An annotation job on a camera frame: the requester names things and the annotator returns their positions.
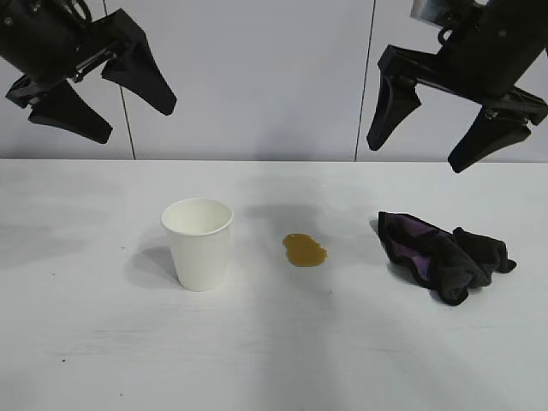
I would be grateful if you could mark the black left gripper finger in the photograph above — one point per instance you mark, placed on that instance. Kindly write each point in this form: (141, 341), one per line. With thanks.
(73, 117)
(145, 77)

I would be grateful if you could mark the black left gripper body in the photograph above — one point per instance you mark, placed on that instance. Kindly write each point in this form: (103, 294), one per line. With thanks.
(38, 38)

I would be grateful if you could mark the black and purple cloth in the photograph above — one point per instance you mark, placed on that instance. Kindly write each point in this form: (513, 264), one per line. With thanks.
(445, 261)

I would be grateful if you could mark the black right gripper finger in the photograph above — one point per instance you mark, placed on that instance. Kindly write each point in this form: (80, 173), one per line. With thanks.
(391, 111)
(486, 141)

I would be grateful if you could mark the brown liquid spill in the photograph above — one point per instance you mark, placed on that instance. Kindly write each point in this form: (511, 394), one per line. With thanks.
(305, 252)

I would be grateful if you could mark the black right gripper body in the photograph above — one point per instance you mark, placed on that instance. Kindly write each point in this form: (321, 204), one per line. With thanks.
(484, 60)

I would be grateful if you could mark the white paper cup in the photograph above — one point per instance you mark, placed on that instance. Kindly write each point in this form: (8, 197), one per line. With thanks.
(199, 257)

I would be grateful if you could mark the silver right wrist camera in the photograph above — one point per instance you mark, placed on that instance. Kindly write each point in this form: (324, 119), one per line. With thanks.
(432, 10)

